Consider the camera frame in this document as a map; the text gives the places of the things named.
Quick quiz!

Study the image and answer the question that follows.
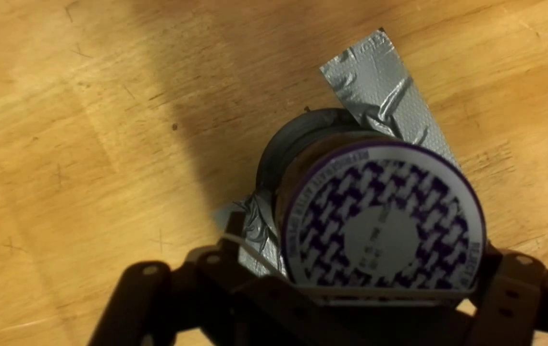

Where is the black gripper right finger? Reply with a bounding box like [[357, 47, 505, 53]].
[[463, 241, 548, 346]]

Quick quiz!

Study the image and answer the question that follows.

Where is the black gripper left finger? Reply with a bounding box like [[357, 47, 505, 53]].
[[88, 237, 338, 346]]

